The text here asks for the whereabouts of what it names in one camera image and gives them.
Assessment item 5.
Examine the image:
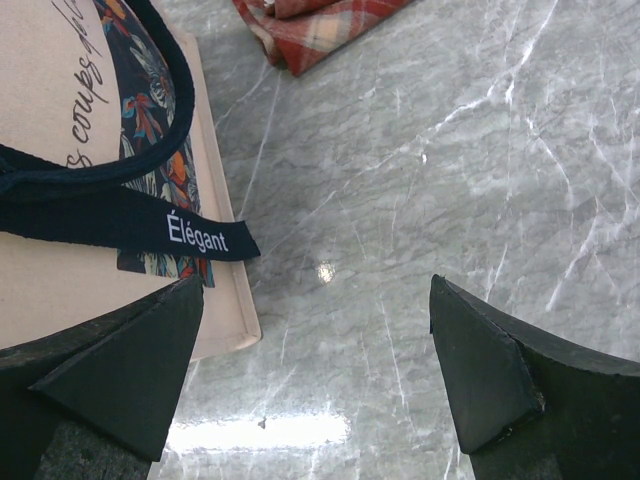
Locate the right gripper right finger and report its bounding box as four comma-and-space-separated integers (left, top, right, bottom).
429, 275, 639, 479

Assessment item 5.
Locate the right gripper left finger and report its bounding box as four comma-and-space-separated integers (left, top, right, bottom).
1, 276, 203, 479

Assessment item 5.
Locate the cream canvas tote bag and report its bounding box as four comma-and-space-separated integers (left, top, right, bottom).
1, 1, 261, 359

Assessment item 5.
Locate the red plaid folded cloth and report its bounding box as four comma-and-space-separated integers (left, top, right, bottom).
233, 0, 410, 77

